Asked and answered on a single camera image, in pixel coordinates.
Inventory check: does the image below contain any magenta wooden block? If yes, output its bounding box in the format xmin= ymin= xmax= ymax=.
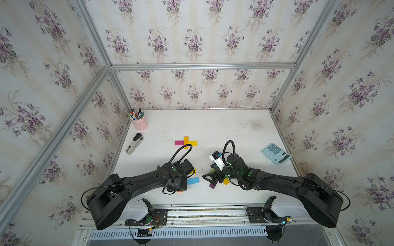
xmin=175 ymin=140 xmax=185 ymax=146

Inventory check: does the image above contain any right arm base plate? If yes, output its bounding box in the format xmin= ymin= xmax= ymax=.
xmin=246 ymin=207 xmax=292 ymax=225

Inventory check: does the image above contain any light blue calculator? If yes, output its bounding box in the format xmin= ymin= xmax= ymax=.
xmin=261 ymin=143 xmax=293 ymax=166

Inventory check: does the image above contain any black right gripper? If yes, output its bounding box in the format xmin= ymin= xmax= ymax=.
xmin=202 ymin=162 xmax=242 ymax=187

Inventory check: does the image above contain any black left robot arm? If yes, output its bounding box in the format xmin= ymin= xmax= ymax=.
xmin=86 ymin=159 xmax=194 ymax=230

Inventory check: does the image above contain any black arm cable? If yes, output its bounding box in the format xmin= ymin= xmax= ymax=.
xmin=222 ymin=140 xmax=236 ymax=167
xmin=167 ymin=143 xmax=194 ymax=195

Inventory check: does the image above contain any yellow block near right arm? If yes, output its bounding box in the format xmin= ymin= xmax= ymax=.
xmin=223 ymin=178 xmax=230 ymax=185

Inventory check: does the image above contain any aluminium front rail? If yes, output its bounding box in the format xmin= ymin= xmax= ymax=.
xmin=77 ymin=204 xmax=319 ymax=230

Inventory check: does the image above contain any black and white stapler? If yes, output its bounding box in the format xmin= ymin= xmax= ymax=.
xmin=126 ymin=133 xmax=144 ymax=155

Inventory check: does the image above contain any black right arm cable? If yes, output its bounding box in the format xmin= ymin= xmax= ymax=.
xmin=222 ymin=140 xmax=236 ymax=167

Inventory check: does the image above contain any orange-yellow wooden block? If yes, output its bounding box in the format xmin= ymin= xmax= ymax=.
xmin=184 ymin=136 xmax=189 ymax=149

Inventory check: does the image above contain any pink metal pen bucket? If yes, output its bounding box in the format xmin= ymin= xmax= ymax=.
xmin=132 ymin=119 xmax=148 ymax=132

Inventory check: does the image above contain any light blue wooden block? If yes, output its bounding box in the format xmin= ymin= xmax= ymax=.
xmin=187 ymin=177 xmax=200 ymax=186

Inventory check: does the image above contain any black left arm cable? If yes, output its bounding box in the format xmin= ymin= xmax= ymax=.
xmin=167 ymin=143 xmax=194 ymax=195

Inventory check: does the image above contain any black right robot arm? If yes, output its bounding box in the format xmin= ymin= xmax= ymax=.
xmin=203 ymin=154 xmax=345 ymax=228

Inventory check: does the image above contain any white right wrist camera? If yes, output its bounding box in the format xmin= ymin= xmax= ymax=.
xmin=209 ymin=151 xmax=225 ymax=171

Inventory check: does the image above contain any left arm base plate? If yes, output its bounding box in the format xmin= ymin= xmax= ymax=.
xmin=125 ymin=209 xmax=168 ymax=227

